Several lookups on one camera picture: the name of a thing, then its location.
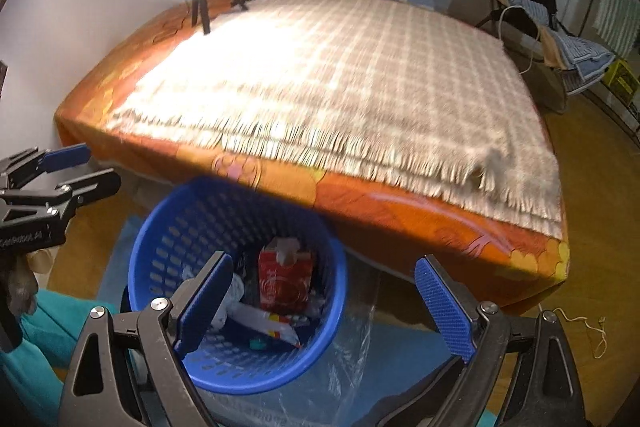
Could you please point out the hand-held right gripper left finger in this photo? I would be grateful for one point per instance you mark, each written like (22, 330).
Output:
(200, 302)

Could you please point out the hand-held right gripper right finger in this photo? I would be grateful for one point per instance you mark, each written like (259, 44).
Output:
(445, 312)

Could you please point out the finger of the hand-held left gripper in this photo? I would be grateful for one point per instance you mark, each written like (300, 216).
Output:
(95, 187)
(65, 158)

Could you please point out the white plastic bag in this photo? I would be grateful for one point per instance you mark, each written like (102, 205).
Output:
(229, 302)

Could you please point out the red white packet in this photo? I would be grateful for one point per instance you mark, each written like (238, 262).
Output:
(270, 322)

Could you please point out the blue plastic basket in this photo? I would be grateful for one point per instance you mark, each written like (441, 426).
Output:
(165, 227)

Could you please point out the red carton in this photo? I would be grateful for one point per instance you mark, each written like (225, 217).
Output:
(285, 277)

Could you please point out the person's left hand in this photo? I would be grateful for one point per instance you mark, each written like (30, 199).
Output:
(21, 282)

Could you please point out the teal pants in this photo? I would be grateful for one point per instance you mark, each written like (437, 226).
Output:
(45, 357)

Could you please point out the beige plaid blanket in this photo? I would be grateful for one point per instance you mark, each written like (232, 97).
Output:
(350, 97)

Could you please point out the beige cloth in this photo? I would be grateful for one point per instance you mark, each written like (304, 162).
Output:
(552, 47)

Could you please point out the yellow box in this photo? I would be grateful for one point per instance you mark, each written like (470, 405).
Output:
(622, 79)

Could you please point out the blue striped cushion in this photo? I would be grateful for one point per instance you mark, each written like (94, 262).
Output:
(585, 52)

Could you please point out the white radiator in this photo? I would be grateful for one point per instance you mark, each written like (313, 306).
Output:
(615, 12)

